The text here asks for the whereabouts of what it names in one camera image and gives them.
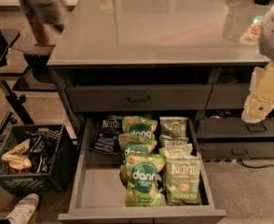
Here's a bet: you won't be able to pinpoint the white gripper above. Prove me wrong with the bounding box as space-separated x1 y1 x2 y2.
241 61 274 123

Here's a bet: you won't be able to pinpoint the green Kettle jalapeno chip bag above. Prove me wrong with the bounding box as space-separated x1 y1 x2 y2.
164 158 201 205

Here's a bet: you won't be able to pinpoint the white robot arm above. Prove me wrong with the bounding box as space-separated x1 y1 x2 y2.
241 4 274 123

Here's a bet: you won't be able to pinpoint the grey top right drawer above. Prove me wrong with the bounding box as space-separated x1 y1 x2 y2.
206 83 274 110

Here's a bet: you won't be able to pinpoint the grey middle right drawer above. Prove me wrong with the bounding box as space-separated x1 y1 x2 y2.
197 119 274 139

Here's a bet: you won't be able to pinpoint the grey bottom right drawer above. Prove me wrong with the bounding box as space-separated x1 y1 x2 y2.
199 142 274 160

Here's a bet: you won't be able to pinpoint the green Kettle bag back row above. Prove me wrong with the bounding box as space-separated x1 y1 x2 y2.
159 117 188 137

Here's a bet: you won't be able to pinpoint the green Kettle bag second row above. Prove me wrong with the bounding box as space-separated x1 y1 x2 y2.
159 144 193 159

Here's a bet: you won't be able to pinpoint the green Kettle bag third row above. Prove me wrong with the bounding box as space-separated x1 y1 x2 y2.
159 135 189 147

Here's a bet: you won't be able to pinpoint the back green Dang chip bag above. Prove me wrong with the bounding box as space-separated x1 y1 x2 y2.
122 116 158 140

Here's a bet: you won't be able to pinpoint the green dang chip bag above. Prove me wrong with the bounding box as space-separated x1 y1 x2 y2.
122 116 158 140
125 153 166 207
118 133 158 158

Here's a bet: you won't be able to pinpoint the middle green Dang chip bag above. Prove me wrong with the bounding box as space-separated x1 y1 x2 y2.
118 133 158 158

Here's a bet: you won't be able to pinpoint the front green Dang chip bag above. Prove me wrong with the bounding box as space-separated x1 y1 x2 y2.
125 153 166 207

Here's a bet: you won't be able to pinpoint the dark blue Kettle chip bag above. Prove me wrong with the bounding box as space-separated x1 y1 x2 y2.
89 116 123 155

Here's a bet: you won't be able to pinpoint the grey top left drawer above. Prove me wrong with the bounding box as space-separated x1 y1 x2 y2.
65 84 212 112

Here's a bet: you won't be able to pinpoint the open grey middle drawer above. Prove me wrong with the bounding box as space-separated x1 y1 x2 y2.
59 119 226 224

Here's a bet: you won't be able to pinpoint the yellow chip bag in crate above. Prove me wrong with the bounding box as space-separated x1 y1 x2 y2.
1 139 32 174

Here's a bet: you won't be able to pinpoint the dark snack bags in crate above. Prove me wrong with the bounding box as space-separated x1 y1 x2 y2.
25 129 60 174

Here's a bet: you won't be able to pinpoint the person in khaki shorts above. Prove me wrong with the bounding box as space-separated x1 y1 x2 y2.
19 0 67 47

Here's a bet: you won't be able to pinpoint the dark green plastic crate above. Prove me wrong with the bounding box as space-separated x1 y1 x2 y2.
0 124 75 194

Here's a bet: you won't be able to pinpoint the black side desk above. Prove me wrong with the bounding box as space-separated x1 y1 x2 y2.
0 29 34 124

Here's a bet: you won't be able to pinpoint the white shoe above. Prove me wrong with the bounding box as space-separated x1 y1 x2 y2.
6 193 39 224

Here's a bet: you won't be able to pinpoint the black cable on floor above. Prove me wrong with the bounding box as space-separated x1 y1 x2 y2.
236 159 274 170

